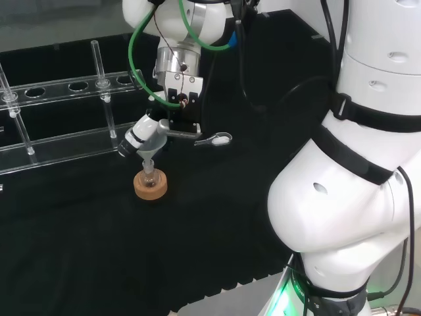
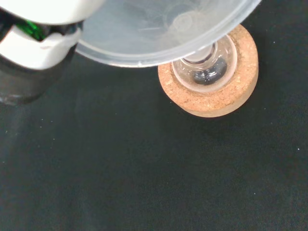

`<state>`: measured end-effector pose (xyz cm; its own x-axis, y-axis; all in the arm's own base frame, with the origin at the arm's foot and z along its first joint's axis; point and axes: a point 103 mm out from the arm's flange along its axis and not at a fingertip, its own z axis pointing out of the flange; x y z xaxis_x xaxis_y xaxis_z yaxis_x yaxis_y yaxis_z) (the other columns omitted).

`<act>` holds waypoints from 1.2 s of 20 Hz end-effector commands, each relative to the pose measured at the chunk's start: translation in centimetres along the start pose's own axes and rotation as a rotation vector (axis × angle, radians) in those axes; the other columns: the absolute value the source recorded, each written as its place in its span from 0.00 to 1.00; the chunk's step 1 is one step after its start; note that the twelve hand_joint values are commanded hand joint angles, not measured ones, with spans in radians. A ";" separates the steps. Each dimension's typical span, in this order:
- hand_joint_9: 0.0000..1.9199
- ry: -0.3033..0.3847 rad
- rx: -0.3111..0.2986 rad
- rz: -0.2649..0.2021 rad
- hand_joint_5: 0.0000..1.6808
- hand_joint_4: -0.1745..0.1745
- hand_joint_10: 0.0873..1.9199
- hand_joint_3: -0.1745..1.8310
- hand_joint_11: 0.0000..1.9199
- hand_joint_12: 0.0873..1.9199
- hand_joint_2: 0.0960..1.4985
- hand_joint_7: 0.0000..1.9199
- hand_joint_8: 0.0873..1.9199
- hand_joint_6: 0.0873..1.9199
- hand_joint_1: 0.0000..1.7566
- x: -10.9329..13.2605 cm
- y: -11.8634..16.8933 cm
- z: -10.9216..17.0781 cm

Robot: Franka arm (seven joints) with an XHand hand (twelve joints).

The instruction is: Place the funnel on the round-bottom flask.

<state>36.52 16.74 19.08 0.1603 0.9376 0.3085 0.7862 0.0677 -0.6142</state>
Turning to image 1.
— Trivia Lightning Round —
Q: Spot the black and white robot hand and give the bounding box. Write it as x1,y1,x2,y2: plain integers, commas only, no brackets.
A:
117,70,205,158

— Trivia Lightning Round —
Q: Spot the clear plastic funnel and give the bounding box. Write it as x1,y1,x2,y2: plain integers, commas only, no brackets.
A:
136,136,167,169

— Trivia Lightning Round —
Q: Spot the clear weighing funnel, white powder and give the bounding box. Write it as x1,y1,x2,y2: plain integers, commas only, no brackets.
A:
193,131,234,147

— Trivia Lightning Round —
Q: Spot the clear round-bottom flask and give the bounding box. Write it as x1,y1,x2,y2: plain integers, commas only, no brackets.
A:
139,159,161,189

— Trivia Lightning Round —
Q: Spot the clear funnel stand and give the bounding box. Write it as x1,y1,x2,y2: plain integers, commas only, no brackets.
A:
0,39,147,175

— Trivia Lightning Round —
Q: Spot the black cloth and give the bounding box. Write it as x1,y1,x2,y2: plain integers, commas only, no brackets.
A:
0,9,343,313

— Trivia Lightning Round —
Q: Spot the hanging black cable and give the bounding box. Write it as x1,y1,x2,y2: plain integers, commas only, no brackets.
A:
230,0,269,115

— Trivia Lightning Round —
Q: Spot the thin twisted red wire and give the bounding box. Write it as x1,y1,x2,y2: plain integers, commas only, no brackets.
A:
149,0,190,109

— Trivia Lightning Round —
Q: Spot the cork ring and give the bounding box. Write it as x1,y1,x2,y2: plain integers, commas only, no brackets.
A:
133,168,168,201

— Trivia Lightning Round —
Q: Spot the black cable pair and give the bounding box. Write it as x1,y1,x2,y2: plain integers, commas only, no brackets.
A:
320,0,351,66

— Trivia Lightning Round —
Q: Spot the thin black cable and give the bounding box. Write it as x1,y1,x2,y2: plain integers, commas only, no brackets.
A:
366,166,414,302

